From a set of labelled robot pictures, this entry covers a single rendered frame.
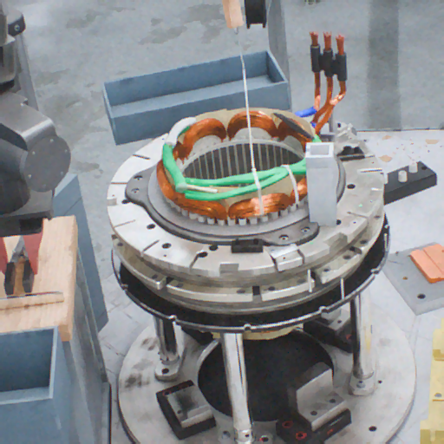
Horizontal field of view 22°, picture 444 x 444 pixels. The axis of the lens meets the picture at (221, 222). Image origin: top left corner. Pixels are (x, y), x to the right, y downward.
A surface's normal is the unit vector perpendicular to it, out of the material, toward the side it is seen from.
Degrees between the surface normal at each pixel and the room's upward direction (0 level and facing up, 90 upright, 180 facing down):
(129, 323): 0
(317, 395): 90
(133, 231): 0
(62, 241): 0
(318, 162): 90
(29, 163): 91
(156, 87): 90
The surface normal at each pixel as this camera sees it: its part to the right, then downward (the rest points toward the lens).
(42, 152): 0.72, 0.35
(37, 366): 0.07, 0.58
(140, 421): -0.11, -0.81
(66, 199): 0.89, 0.18
